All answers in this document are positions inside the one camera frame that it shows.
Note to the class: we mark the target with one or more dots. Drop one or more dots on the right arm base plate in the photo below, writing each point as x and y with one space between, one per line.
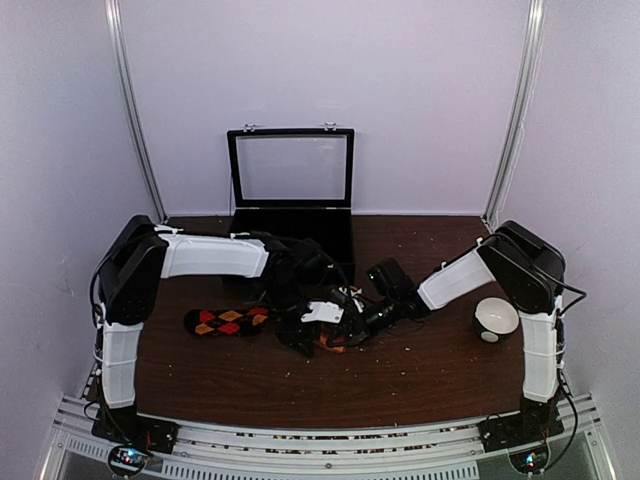
506 432

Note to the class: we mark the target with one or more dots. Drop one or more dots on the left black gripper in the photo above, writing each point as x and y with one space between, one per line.
289 335

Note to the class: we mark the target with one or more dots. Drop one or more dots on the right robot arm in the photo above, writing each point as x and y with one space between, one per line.
530 272

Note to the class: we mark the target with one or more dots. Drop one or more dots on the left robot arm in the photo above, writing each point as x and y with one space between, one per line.
124 288

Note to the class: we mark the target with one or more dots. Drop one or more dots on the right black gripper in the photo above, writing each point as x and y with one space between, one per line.
361 334

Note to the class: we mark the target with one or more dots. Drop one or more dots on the left aluminium frame post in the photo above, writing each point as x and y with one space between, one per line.
117 36

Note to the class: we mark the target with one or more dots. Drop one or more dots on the aluminium frame post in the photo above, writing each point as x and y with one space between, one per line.
515 128
117 36

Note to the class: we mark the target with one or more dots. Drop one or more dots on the white and navy bowl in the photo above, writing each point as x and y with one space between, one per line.
494 320

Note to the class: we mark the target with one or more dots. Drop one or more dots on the front aluminium rail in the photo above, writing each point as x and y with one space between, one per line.
444 450

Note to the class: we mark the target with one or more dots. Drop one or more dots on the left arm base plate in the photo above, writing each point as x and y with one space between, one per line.
144 434

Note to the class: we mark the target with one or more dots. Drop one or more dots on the right aluminium frame post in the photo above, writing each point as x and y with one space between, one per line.
515 128

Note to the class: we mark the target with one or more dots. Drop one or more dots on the black red orange argyle sock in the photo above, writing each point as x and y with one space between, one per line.
233 323

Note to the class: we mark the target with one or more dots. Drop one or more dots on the maroon purple striped sock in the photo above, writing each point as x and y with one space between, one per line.
331 339

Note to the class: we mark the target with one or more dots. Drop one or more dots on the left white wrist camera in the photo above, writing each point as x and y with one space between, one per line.
322 311

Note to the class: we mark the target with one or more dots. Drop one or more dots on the black display box with lid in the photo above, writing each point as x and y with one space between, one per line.
296 182

